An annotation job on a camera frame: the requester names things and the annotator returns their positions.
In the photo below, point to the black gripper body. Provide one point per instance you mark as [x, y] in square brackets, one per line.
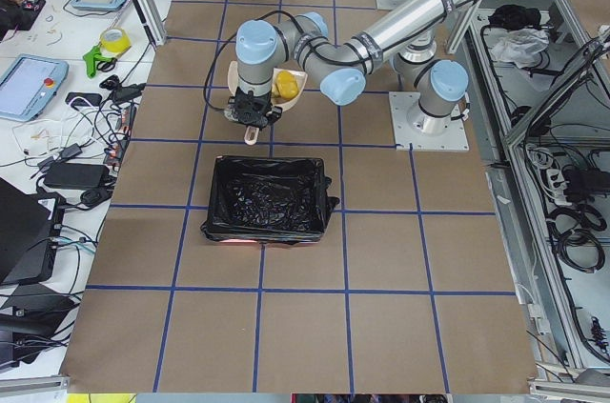
[265, 113]

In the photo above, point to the beige plastic dustpan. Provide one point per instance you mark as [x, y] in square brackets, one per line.
[235, 83]

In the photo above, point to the yellow potato toy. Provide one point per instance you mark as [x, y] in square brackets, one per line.
[285, 86]

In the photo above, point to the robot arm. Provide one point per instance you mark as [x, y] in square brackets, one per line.
[340, 71]

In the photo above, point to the bin with black bag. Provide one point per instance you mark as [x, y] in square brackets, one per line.
[269, 200]

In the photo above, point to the yellow tape roll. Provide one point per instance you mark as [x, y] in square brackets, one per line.
[115, 40]

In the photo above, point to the green clamp tool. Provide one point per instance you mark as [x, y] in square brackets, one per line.
[97, 62]

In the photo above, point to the near teach pendant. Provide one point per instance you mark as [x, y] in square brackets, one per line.
[29, 84]

